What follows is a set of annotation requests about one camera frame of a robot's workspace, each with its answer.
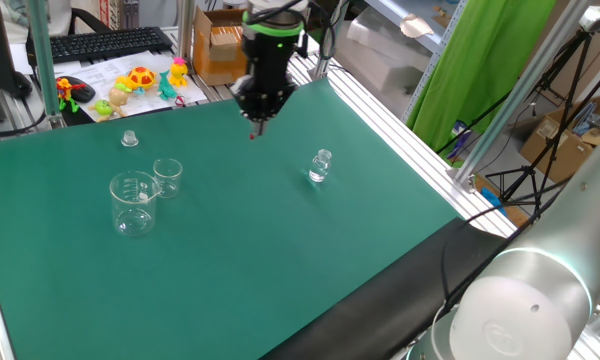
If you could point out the beige toy animal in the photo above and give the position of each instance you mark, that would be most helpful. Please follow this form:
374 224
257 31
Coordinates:
118 97

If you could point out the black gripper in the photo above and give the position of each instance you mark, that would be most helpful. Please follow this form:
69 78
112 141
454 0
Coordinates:
270 60

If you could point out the clear glass bottle stopper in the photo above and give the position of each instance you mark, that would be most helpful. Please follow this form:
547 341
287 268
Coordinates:
129 140

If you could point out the black computer mouse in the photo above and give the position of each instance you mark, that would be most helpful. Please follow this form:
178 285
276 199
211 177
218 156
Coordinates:
85 91

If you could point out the aluminium frame post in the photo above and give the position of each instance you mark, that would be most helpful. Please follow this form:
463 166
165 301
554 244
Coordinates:
325 55
42 60
186 30
520 95

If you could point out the black table mat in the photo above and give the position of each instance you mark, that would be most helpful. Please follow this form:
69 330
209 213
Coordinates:
380 310

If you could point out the yellow toy with pink cap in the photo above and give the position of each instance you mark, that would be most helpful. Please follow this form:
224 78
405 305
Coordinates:
178 74

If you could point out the teal toy dolphin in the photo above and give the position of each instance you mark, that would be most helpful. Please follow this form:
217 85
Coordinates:
166 87

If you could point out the beige shell-shaped object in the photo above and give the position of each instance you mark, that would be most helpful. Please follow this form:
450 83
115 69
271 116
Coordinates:
415 25

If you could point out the black computer keyboard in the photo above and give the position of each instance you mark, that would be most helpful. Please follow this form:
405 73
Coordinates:
105 44

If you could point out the green table mat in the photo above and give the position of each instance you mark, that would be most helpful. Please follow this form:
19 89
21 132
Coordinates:
255 250

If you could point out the red yellow toy robot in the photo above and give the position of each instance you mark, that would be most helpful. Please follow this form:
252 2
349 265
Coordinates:
65 90

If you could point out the bright green cloth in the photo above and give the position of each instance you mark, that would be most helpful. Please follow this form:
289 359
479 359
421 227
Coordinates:
480 75

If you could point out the colourful plastic toys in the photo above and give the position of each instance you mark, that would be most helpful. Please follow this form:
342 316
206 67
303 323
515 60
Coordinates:
100 75

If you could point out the large glass beaker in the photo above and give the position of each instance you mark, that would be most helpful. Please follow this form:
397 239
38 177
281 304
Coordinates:
130 222

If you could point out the small clear glass bottle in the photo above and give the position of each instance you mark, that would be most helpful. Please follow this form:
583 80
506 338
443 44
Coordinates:
320 170

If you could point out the yellow orange toy turtle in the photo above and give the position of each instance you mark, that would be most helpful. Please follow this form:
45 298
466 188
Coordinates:
140 77

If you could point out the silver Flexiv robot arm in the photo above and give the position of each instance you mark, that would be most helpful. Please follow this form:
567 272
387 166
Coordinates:
530 300

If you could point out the glass dropper with red bulb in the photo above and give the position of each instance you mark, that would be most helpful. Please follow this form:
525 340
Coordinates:
253 136

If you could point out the small glass beaker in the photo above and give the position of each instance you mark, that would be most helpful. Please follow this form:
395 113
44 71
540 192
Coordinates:
170 187

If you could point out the taped cardboard box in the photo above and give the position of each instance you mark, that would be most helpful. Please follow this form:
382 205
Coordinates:
215 55

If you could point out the open cardboard box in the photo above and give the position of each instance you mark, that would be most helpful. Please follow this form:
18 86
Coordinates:
555 150

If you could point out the blue white packet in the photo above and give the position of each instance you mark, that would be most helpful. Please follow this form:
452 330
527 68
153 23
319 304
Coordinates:
461 140

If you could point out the grey metal shelf rack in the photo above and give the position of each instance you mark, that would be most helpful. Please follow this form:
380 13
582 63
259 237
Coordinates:
428 75

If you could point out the black camera tripod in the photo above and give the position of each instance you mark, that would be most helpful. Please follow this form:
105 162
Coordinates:
527 172

